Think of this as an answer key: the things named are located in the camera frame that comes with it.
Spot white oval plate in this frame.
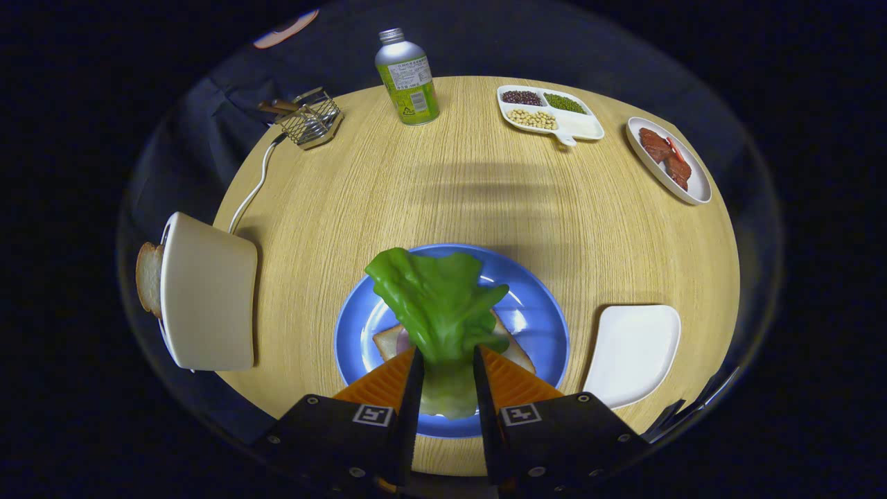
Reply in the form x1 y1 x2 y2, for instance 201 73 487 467
626 116 712 206

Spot white square plate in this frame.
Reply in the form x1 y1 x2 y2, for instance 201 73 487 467
582 304 682 411

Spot toasted bread slice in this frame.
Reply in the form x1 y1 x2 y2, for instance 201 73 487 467
136 241 165 319

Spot pile of yellow soybeans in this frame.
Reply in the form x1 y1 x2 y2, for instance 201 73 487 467
507 109 558 131

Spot pile of green mung beans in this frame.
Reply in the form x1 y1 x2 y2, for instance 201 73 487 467
544 92 587 115

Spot white bread slice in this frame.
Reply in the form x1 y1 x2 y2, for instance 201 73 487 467
373 312 536 375

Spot white power cable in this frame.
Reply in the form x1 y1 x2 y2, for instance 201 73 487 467
227 133 288 235

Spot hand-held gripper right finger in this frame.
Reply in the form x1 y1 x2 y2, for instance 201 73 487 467
473 345 649 490

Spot silver bottle with green label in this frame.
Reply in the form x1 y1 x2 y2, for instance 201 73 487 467
375 28 440 126

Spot metal wire rack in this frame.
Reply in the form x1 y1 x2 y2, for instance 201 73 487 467
275 87 344 151

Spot red-brown meat slices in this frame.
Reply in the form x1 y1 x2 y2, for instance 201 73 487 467
638 128 692 192

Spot cream toaster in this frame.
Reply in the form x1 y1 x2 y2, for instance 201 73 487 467
159 211 258 372

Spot blue round plate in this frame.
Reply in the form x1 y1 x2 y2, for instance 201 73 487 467
335 243 570 439

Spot white divided dish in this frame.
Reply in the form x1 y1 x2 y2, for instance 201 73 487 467
497 85 605 147

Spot green lettuce leaf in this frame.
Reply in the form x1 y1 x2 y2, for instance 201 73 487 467
365 247 510 420

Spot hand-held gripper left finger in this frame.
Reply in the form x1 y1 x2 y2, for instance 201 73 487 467
255 347 425 489

